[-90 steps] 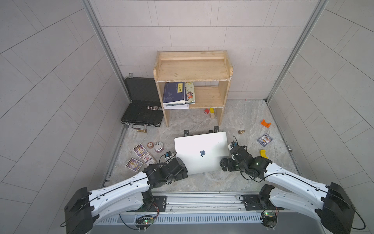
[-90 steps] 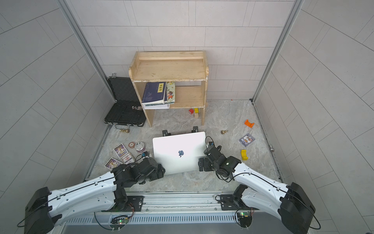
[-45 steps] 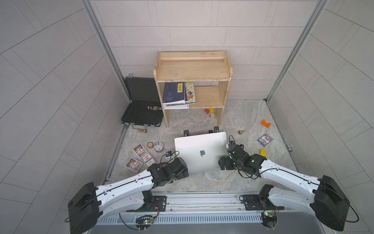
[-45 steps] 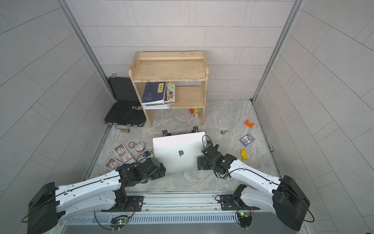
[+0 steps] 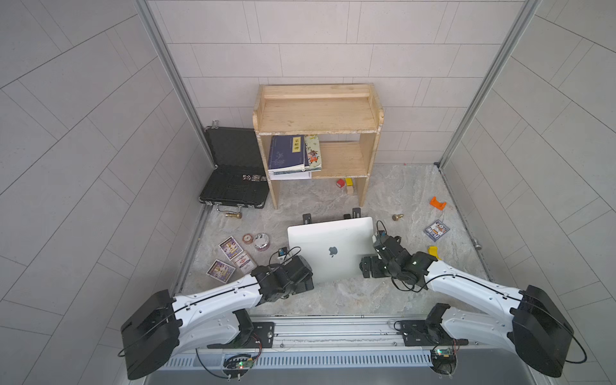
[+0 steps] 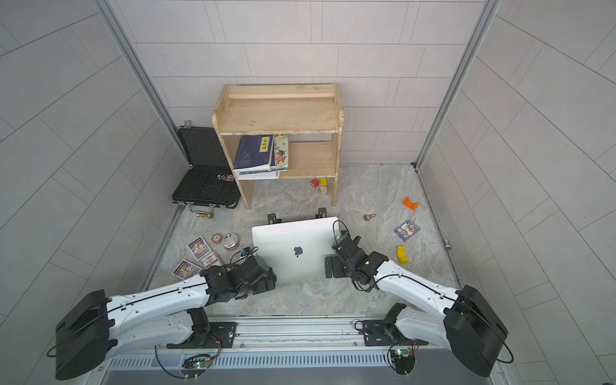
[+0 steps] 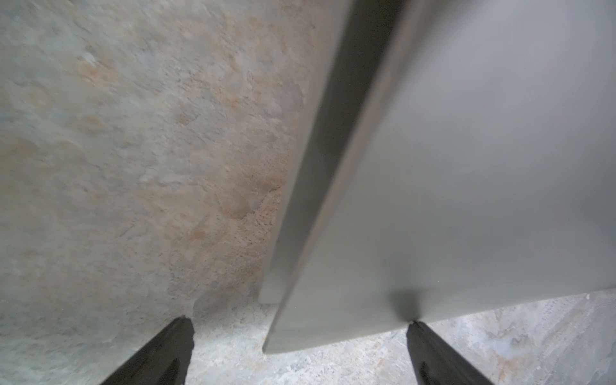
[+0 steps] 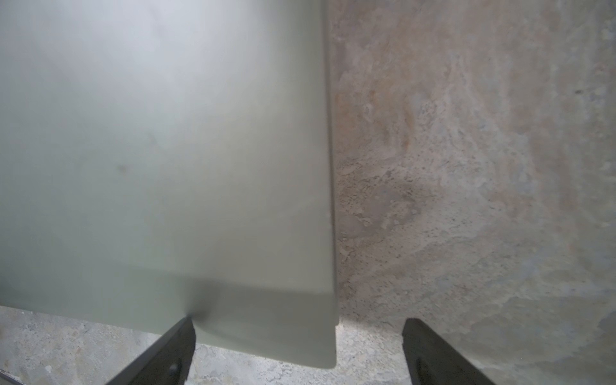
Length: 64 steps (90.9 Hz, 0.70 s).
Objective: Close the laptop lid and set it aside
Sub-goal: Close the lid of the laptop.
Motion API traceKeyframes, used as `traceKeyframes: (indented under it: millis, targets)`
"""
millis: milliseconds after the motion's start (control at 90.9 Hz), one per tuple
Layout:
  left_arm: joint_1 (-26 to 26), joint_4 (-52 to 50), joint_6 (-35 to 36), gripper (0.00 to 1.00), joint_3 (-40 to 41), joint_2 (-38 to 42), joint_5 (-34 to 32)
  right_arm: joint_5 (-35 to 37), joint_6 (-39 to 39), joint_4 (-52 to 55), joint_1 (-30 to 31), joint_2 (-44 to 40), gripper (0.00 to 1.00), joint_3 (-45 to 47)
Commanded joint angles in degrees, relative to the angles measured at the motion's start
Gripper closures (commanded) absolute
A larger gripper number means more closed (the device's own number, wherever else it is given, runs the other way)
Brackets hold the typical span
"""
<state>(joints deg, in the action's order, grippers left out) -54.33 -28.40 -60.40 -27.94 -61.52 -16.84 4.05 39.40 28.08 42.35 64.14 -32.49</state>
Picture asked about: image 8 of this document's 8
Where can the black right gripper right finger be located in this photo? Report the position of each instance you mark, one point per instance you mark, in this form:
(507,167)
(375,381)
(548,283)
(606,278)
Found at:
(431,360)

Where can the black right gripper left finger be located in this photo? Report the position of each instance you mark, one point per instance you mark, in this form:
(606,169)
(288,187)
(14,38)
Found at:
(167,361)

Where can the silver laptop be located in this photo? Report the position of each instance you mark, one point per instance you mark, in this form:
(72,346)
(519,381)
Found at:
(165,159)

